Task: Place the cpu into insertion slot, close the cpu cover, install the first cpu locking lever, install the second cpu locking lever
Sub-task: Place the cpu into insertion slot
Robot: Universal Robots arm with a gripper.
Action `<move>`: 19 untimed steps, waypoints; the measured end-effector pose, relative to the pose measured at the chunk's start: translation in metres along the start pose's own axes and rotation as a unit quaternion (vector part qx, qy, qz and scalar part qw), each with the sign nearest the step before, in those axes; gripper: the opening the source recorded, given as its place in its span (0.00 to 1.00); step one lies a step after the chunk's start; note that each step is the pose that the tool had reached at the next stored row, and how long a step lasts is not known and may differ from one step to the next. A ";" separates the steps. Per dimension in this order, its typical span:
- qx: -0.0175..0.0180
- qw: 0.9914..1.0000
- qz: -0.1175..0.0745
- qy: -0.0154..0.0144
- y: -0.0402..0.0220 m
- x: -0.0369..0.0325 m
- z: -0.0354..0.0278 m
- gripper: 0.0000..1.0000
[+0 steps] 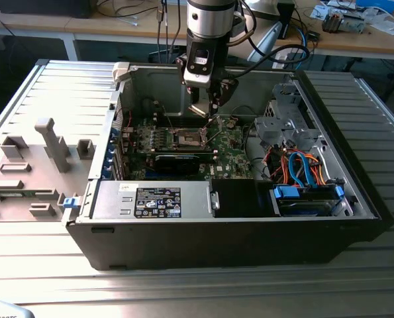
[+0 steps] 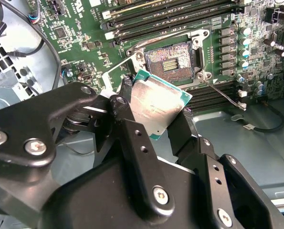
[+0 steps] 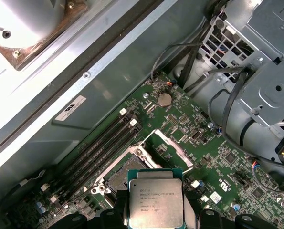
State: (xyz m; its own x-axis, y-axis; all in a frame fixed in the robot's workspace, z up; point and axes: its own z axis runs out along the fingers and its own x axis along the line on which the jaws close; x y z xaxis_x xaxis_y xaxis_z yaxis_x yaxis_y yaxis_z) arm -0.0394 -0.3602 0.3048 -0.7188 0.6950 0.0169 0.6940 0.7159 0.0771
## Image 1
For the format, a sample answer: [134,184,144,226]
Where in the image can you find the silver CPU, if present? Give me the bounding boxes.
[188,101,210,117]

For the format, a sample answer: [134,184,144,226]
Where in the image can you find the metal disk bay cage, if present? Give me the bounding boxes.
[253,82,320,146]

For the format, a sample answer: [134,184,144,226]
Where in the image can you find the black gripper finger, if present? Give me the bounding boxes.
[207,78,240,117]
[175,54,201,109]

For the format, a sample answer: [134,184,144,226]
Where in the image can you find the black monitor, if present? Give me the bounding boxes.
[0,0,93,19]

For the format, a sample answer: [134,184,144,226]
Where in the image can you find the thin wire locking lever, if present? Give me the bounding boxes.
[160,105,176,132]

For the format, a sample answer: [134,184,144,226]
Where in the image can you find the black PC case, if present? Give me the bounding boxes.
[61,61,394,272]

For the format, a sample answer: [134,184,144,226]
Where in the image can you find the blue box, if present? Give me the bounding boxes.
[355,0,394,13]

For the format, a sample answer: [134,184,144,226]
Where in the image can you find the blue case clip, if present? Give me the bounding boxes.
[63,195,80,210]

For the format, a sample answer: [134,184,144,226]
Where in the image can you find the orange power wire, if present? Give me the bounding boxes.
[311,154,328,186]

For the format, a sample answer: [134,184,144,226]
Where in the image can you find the CPU socket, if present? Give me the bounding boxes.
[172,127,206,149]

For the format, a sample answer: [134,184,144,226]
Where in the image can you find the blue data wire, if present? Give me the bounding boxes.
[287,151,313,189]

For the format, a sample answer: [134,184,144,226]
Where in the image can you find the silver power supply unit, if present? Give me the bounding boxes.
[90,180,214,220]

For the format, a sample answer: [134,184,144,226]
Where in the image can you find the white plastic device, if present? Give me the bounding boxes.
[0,299,35,318]

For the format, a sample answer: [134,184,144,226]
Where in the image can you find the beige case latch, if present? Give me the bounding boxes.
[112,62,131,82]

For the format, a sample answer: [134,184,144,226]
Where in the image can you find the hard disk in blue carrier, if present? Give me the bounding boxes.
[270,184,345,218]

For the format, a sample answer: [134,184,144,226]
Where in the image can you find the grey parts rack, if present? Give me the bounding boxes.
[0,116,97,223]

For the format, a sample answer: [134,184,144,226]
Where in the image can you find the black graphics card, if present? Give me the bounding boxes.
[153,152,214,176]

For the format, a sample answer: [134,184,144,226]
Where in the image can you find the CPU cooler heatsink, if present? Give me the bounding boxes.
[321,9,347,34]

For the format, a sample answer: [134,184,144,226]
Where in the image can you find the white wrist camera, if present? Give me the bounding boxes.
[182,49,214,87]

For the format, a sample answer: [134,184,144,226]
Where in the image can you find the green motherboard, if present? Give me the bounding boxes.
[125,114,256,182]

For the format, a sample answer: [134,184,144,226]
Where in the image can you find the metal socket cover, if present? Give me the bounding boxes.
[199,115,223,146]

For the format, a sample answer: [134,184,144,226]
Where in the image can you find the wooden desk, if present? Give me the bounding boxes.
[0,0,277,39]
[272,0,394,61]

